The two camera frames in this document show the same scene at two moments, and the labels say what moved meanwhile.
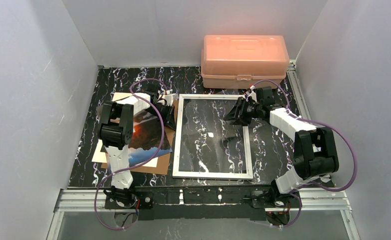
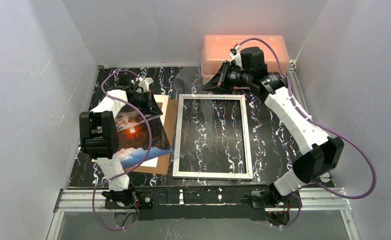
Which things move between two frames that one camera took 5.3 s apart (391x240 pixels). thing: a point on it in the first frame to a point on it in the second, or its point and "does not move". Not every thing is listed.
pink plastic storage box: x=241 y=61 does not move
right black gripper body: x=243 y=110 to x=224 y=76
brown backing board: x=164 y=161 does not move
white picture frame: x=176 y=172 does not move
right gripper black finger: x=241 y=113 to x=216 y=83
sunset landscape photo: x=146 y=139 does not move
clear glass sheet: x=209 y=143 to x=192 y=116
